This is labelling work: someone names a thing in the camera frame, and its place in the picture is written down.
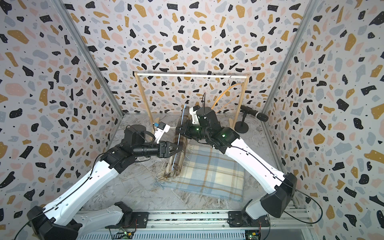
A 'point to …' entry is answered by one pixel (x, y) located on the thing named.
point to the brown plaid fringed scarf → (175, 163)
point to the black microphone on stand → (242, 127)
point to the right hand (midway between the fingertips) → (174, 129)
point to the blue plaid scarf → (207, 171)
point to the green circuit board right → (252, 234)
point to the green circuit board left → (122, 235)
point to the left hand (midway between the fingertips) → (180, 148)
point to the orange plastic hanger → (229, 85)
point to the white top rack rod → (194, 75)
